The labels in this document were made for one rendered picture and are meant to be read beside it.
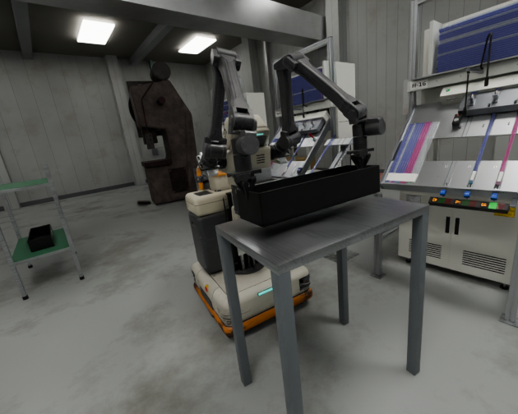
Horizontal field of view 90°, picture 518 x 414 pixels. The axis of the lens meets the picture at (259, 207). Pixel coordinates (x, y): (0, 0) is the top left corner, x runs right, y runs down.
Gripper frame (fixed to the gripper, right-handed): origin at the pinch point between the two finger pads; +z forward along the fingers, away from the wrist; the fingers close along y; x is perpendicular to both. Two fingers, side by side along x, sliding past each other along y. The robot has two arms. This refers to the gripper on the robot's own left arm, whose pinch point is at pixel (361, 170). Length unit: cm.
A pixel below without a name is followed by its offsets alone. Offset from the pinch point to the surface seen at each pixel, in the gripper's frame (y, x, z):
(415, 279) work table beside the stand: 2, -23, 45
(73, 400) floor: -136, 61, 90
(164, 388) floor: -97, 40, 91
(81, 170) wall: -171, 885, -6
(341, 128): 118, 120, -20
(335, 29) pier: 376, 361, -220
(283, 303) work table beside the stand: -63, -25, 25
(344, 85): 126, 120, -61
